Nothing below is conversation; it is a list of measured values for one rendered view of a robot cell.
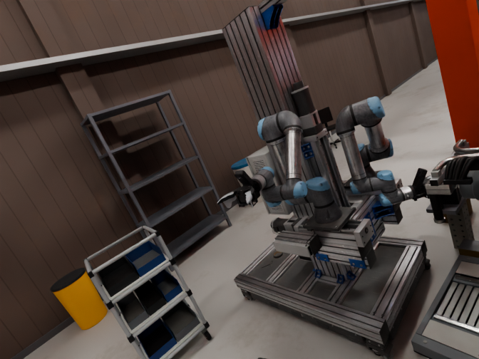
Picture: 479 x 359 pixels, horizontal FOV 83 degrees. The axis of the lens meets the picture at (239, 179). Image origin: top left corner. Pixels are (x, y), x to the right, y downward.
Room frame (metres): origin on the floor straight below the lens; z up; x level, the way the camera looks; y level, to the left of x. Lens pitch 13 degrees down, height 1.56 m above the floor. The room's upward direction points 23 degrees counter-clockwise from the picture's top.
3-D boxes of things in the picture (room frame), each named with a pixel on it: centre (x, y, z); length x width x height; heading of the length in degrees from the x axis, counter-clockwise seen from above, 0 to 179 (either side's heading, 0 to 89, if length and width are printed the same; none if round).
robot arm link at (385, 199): (1.34, -0.72, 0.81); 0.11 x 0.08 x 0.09; 77
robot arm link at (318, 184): (1.41, -0.38, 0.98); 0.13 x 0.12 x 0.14; 51
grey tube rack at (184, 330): (1.90, 0.99, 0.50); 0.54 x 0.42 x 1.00; 121
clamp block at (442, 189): (1.05, -0.78, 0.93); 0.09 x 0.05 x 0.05; 31
